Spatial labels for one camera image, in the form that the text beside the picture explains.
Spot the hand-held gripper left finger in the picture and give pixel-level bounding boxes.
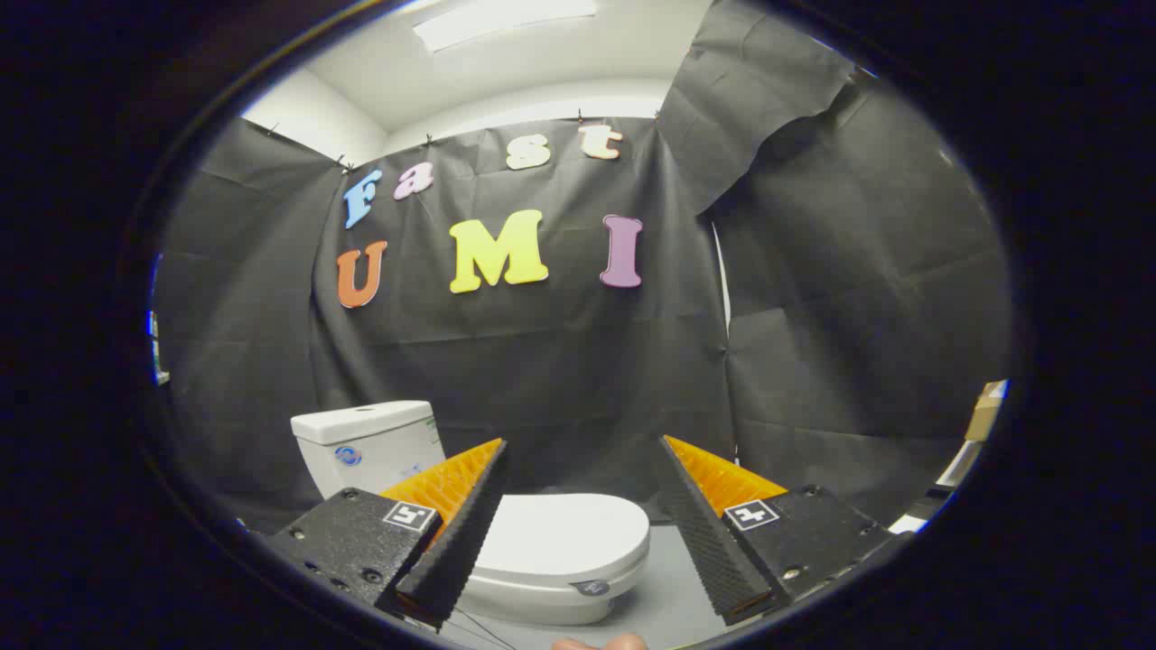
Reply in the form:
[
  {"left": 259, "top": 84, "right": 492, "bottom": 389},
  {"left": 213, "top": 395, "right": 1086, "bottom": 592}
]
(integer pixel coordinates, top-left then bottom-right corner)
[{"left": 262, "top": 438, "right": 511, "bottom": 631}]

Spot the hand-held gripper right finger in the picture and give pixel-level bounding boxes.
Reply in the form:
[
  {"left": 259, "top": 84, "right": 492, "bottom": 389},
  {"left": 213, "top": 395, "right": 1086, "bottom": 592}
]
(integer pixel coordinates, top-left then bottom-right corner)
[{"left": 657, "top": 434, "right": 909, "bottom": 627}]

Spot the white toilet lid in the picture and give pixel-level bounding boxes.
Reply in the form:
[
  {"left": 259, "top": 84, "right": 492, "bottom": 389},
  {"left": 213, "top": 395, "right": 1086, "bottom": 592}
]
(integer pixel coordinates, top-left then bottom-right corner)
[{"left": 470, "top": 492, "right": 652, "bottom": 599}]

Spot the white toilet bowl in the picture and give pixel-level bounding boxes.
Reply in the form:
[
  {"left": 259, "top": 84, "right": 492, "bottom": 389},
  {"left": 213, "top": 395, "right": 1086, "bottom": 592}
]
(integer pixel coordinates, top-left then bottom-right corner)
[{"left": 459, "top": 558, "right": 648, "bottom": 627}]

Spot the black backdrop cloth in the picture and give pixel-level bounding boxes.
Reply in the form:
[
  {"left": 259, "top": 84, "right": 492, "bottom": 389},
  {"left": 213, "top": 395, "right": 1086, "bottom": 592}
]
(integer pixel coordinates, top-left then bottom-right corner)
[{"left": 152, "top": 0, "right": 1014, "bottom": 535}]

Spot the cardboard box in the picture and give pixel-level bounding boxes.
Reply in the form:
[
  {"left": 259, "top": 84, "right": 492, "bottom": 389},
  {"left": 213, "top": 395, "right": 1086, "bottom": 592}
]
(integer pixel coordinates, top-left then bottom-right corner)
[{"left": 964, "top": 379, "right": 1008, "bottom": 443}]

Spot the thin black cable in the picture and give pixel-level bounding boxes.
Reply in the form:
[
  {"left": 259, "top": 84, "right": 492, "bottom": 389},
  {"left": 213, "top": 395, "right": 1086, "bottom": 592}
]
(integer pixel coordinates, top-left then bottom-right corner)
[{"left": 447, "top": 607, "right": 520, "bottom": 650}]

